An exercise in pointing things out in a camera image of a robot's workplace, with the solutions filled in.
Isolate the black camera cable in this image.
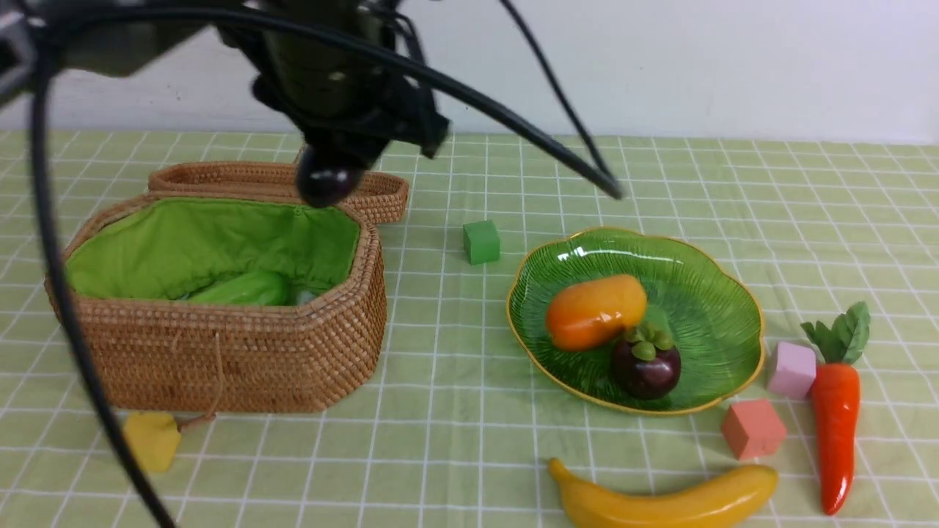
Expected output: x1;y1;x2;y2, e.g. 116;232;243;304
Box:
29;0;624;528

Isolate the purple mangosteen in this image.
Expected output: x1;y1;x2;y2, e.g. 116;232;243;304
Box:
610;322;683;400

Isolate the woven wicker basket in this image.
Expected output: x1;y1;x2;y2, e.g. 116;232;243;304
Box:
63;191;388;414

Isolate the green checkered tablecloth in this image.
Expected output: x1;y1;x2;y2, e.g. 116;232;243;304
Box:
152;135;938;527

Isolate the pink foam cube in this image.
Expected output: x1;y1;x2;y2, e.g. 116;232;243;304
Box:
766;341;817;399

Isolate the green foam cube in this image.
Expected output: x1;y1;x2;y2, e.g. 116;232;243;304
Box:
462;219;502;266

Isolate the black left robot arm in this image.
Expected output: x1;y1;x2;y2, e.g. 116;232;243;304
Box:
2;1;450;169

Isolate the yellow foam cube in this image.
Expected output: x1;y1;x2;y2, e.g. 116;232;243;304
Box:
122;411;182;472

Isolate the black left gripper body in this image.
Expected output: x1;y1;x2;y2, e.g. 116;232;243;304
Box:
220;1;450;169

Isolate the dark purple eggplant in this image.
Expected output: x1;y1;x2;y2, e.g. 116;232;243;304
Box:
294;144;366;208

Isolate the orange mango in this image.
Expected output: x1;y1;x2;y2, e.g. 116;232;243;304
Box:
544;274;648;351

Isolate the woven wicker basket lid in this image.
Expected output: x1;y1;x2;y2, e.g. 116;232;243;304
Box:
148;145;409;225

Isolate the red carrot with leaves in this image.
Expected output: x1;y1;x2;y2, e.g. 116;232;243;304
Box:
801;301;872;517

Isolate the green chayote gourd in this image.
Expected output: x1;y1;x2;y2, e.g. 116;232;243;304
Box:
185;270;291;305

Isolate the salmon foam cube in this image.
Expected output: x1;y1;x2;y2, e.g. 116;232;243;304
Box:
721;399;787;461

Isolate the green glass leaf plate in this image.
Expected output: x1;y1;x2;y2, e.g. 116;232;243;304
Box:
505;227;767;417

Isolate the yellow banana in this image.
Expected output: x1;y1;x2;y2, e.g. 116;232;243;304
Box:
547;458;779;527

